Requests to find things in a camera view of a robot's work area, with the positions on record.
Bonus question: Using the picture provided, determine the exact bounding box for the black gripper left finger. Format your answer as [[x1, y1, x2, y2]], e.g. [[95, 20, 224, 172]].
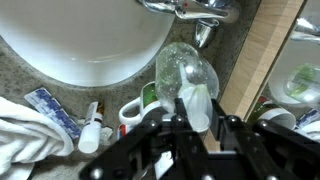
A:
[[79, 97, 209, 180]]

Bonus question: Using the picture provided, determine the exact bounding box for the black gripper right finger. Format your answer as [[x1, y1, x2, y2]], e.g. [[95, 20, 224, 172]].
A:
[[210, 98, 320, 180]]

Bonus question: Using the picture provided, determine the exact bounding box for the colourless soap pump bottle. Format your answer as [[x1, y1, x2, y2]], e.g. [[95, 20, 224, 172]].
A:
[[154, 42, 220, 134]]

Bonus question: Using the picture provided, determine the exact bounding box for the small white bottle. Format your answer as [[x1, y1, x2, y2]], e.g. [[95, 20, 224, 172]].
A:
[[77, 101, 105, 154]]

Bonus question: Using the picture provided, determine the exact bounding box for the wood framed mirror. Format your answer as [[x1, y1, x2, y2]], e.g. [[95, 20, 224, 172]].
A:
[[203, 0, 320, 153]]

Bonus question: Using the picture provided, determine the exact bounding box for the white mug with green print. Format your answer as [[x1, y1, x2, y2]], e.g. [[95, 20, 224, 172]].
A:
[[118, 80, 165, 130]]

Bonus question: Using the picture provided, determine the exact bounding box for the clear plastic wrapper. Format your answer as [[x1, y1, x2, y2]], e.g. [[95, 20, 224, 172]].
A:
[[99, 125, 115, 146]]

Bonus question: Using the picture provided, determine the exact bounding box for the blue white packet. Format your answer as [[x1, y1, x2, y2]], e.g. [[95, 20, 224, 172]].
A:
[[23, 87, 83, 140]]

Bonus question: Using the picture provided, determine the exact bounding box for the white towel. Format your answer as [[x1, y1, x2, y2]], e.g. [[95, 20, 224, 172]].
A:
[[0, 96, 75, 180]]

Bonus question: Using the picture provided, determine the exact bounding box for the white oval sink basin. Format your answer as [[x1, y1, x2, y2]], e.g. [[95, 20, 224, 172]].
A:
[[0, 0, 176, 88]]

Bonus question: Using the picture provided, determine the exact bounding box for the chrome faucet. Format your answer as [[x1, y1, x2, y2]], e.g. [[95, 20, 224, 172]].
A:
[[136, 0, 241, 49]]

